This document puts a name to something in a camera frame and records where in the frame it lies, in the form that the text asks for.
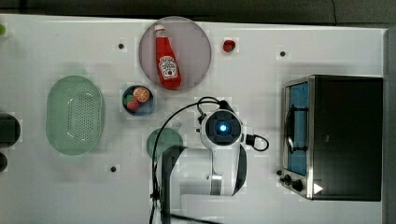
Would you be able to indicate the green perforated colander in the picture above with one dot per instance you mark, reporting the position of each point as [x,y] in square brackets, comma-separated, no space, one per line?
[75,115]

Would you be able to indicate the toy orange slice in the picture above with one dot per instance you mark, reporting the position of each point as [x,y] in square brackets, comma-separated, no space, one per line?
[141,94]

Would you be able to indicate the grey round plate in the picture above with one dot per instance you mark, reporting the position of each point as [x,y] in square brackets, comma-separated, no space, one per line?
[190,44]

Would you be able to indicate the small blue bowl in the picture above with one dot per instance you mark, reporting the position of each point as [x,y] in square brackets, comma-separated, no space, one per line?
[144,108]

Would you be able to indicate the toy strawberry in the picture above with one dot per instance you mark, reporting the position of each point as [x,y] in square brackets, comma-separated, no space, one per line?
[228,45]

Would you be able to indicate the black toaster oven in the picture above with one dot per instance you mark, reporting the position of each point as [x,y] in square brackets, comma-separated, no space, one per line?
[332,139]

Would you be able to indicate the red ketchup bottle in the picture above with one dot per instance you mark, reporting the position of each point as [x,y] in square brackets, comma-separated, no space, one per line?
[166,60]

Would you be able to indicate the green mug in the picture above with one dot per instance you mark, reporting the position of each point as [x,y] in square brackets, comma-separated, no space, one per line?
[161,140]

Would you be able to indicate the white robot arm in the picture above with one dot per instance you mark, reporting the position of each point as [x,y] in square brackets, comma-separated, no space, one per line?
[218,168]

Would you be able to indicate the red toy fruit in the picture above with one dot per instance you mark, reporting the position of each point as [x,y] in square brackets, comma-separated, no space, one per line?
[132,105]

